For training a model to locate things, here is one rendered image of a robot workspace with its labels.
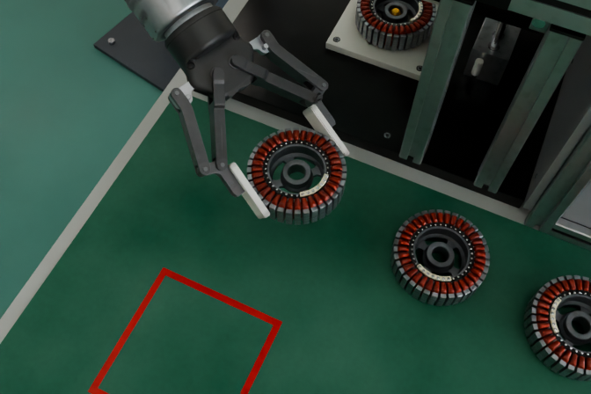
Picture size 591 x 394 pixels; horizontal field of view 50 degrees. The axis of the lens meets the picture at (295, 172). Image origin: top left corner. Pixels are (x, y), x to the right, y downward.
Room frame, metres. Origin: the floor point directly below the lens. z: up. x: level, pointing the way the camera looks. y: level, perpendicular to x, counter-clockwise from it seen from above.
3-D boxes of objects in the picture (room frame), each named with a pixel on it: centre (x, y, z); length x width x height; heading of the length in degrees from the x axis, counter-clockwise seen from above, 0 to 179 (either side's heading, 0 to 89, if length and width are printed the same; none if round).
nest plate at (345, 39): (0.66, -0.14, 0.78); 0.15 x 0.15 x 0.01; 65
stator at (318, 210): (0.36, 0.00, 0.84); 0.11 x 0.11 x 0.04
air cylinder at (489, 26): (0.59, -0.27, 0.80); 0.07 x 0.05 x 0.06; 155
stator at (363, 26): (0.66, -0.14, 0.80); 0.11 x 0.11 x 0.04
